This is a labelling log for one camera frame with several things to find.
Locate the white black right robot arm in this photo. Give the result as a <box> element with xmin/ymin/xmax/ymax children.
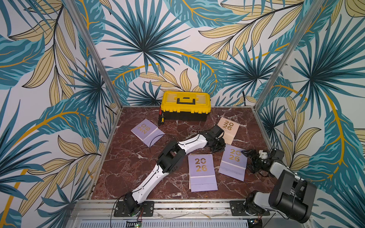
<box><xmin>241</xmin><ymin>149</ymin><xmax>317</xmax><ymax>223</ymax></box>

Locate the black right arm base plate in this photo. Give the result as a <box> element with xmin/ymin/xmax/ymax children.
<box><xmin>229</xmin><ymin>200</ymin><xmax>270</xmax><ymax>217</ymax></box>

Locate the purple calendar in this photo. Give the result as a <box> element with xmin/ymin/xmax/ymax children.
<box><xmin>131</xmin><ymin>119</ymin><xmax>165</xmax><ymax>148</ymax></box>
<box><xmin>219</xmin><ymin>144</ymin><xmax>247</xmax><ymax>181</ymax></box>
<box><xmin>188</xmin><ymin>154</ymin><xmax>218</xmax><ymax>192</ymax></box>

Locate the aluminium front rail frame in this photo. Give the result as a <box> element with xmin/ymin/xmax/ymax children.
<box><xmin>66</xmin><ymin>199</ymin><xmax>314</xmax><ymax>228</ymax></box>

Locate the yellow black toolbox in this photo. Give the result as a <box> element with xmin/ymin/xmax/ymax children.
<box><xmin>159</xmin><ymin>91</ymin><xmax>212</xmax><ymax>122</ymax></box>

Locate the pink calendar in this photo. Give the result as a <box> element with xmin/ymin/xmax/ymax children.
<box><xmin>218</xmin><ymin>117</ymin><xmax>240</xmax><ymax>145</ymax></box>

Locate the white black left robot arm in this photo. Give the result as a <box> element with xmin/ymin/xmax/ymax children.
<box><xmin>123</xmin><ymin>125</ymin><xmax>225</xmax><ymax>216</ymax></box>

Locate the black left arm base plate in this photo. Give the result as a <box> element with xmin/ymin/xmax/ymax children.
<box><xmin>113</xmin><ymin>201</ymin><xmax>155</xmax><ymax>218</ymax></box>

